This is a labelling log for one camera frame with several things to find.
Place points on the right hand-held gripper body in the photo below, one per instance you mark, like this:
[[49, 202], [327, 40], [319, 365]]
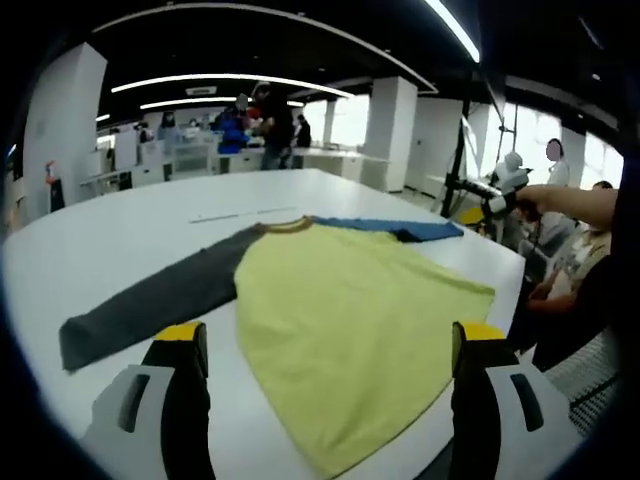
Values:
[[510, 182]]

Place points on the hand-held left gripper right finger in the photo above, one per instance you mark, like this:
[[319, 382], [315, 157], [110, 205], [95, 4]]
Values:
[[500, 400]]

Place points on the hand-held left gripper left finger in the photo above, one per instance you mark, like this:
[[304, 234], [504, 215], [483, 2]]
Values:
[[150, 400]]

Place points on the yellow garment grey blue sleeves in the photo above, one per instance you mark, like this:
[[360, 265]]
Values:
[[350, 310]]

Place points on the black stand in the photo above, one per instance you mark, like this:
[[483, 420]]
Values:
[[450, 195]]

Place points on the black desk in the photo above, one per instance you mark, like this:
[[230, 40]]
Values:
[[480, 185]]

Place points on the black mesh chair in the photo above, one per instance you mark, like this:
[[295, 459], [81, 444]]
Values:
[[590, 380]]

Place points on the white square pillar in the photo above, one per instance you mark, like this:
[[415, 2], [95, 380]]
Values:
[[65, 130], [390, 130]]

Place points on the person's dark sleeve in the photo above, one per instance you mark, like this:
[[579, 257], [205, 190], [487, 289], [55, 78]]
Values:
[[627, 250]]

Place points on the white counter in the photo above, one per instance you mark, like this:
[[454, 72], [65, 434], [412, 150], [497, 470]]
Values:
[[345, 167]]

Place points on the wide ceiling light strip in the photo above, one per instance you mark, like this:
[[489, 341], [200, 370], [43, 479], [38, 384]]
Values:
[[457, 27]]

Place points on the white perforated strip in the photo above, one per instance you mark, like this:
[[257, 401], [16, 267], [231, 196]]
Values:
[[225, 216]]

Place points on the white cabinet row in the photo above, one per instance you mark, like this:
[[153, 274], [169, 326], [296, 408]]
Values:
[[240, 164]]

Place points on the white metal cart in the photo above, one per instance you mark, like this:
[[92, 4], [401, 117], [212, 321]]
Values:
[[192, 160]]

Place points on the small orange object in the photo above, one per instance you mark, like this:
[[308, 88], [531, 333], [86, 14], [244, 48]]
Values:
[[50, 170]]

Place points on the short thin ceiling light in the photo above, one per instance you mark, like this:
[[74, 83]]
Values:
[[175, 103]]

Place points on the ceiling air vent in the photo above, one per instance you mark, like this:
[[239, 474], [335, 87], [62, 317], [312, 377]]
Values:
[[201, 90]]

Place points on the long thin ceiling light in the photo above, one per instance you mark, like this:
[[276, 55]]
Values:
[[200, 77]]

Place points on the black pedestal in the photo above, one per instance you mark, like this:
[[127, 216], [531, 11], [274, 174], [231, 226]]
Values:
[[57, 195]]

